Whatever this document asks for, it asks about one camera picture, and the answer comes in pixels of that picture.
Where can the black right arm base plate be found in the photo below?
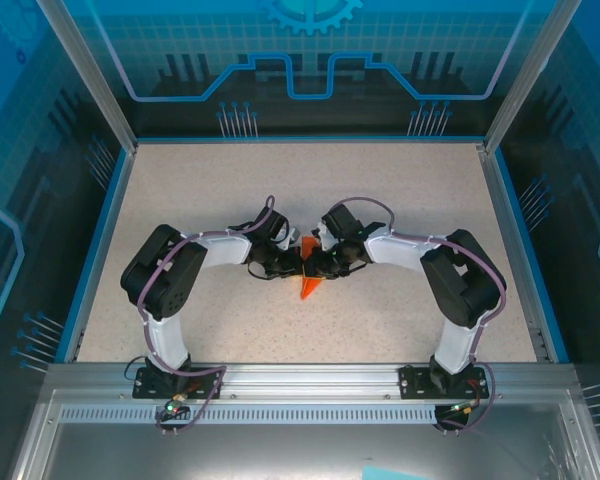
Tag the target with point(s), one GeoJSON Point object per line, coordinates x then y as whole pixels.
{"type": "Point", "coordinates": [412, 382]}

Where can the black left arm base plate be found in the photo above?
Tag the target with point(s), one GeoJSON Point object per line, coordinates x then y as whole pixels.
{"type": "Point", "coordinates": [205, 385]}

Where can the aluminium frame post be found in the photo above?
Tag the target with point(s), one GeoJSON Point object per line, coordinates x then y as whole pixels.
{"type": "Point", "coordinates": [530, 75]}
{"type": "Point", "coordinates": [90, 75]}

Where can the blue printed side panel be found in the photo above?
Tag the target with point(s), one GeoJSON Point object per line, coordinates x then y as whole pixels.
{"type": "Point", "coordinates": [20, 175]}
{"type": "Point", "coordinates": [580, 175]}

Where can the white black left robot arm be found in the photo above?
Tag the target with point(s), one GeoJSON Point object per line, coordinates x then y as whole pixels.
{"type": "Point", "coordinates": [172, 340]}

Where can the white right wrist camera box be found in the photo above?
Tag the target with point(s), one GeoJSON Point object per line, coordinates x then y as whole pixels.
{"type": "Point", "coordinates": [326, 235]}

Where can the blue table edge strip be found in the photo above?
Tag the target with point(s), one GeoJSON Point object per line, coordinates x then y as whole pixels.
{"type": "Point", "coordinates": [310, 138]}

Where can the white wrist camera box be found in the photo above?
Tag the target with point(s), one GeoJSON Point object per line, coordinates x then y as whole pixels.
{"type": "Point", "coordinates": [326, 235]}
{"type": "Point", "coordinates": [293, 236]}

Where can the light blue paper sheet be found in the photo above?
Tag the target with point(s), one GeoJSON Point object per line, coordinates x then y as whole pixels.
{"type": "Point", "coordinates": [385, 475]}

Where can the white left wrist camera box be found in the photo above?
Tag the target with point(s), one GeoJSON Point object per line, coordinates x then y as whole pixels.
{"type": "Point", "coordinates": [293, 236]}

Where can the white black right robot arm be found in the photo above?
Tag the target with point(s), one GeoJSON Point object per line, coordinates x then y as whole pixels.
{"type": "Point", "coordinates": [457, 345]}

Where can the blue printed back panel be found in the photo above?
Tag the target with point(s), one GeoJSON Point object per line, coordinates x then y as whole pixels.
{"type": "Point", "coordinates": [300, 50]}

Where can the small connector with green light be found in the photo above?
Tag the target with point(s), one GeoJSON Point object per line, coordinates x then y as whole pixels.
{"type": "Point", "coordinates": [464, 407]}
{"type": "Point", "coordinates": [174, 404]}

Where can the aluminium mounting rail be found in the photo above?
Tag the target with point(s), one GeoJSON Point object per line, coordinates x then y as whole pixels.
{"type": "Point", "coordinates": [310, 380]}

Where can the orange paper sheet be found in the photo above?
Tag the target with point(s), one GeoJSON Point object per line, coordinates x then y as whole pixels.
{"type": "Point", "coordinates": [310, 289]}

